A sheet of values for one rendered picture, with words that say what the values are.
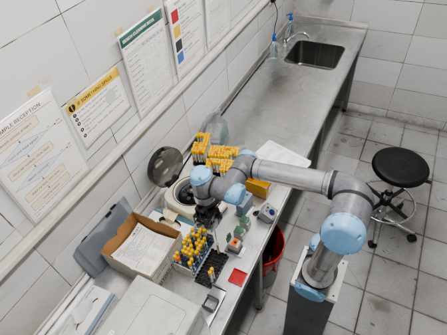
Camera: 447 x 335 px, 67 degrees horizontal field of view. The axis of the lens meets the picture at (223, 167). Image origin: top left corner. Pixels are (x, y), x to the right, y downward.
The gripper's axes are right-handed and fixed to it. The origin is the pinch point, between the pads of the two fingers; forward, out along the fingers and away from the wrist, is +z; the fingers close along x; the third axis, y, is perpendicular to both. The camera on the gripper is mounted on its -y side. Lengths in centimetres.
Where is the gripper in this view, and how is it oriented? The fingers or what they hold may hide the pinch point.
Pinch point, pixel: (213, 224)
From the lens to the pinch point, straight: 144.1
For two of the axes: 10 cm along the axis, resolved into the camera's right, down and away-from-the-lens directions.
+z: 0.9, 6.8, 7.3
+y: -4.4, 6.8, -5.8
